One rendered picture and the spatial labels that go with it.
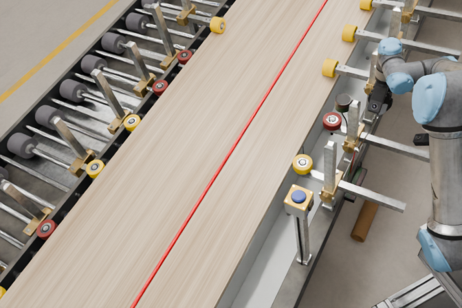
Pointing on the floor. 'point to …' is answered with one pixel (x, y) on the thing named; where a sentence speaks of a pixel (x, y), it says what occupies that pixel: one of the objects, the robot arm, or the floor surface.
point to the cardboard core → (364, 221)
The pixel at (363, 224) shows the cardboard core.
